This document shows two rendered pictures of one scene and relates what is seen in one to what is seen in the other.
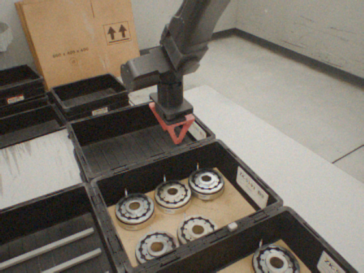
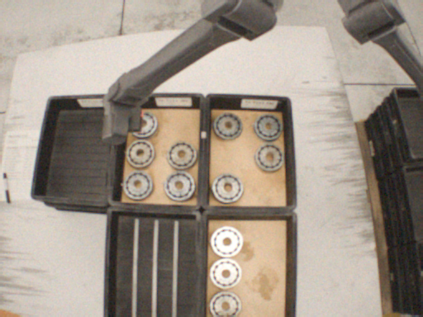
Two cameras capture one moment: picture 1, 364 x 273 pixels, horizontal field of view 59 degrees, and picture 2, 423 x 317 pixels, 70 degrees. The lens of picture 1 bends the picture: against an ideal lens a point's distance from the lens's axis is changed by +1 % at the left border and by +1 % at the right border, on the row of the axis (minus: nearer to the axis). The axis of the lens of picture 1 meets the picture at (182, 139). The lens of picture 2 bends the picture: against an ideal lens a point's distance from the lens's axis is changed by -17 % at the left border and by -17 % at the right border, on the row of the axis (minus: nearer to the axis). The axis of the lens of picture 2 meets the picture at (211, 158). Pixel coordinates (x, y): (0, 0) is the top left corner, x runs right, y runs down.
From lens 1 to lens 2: 0.60 m
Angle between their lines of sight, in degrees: 47
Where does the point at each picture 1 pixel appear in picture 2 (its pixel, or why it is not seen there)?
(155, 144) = (78, 139)
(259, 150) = (119, 63)
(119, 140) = (54, 164)
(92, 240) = (144, 222)
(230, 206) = (170, 121)
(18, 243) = (120, 267)
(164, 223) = (158, 171)
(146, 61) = (120, 120)
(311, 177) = not seen: hidden behind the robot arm
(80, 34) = not seen: outside the picture
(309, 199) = not seen: hidden behind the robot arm
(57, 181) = (54, 229)
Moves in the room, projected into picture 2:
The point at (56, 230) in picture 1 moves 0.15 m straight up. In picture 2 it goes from (122, 242) to (111, 238)
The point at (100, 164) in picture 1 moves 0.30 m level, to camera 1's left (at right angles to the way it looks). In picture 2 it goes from (74, 191) to (36, 258)
